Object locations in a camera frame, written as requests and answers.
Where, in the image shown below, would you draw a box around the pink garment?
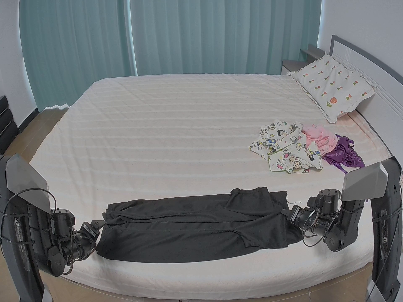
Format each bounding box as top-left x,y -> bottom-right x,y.
302,123 -> 338,157

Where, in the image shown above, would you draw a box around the bed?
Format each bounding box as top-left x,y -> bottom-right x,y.
28,34 -> 403,295

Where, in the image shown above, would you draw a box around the white printed pillow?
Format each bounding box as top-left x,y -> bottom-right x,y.
290,54 -> 376,123

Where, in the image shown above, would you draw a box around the black chest of drawers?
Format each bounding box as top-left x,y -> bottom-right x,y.
0,95 -> 20,155

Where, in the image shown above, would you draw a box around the black trousers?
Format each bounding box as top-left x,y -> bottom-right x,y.
94,187 -> 303,263

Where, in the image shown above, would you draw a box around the purple garment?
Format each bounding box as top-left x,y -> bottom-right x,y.
323,133 -> 366,173

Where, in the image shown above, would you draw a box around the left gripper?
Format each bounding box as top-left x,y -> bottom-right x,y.
80,220 -> 106,242

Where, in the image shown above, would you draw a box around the blue-green curtain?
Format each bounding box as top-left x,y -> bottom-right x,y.
19,0 -> 138,112
128,0 -> 325,76

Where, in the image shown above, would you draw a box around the white printed pyjama top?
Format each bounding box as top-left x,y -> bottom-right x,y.
249,118 -> 324,174

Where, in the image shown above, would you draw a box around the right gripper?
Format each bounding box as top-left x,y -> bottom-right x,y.
282,204 -> 308,231

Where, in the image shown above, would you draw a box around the grey bedside table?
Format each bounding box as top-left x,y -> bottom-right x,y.
281,44 -> 326,75

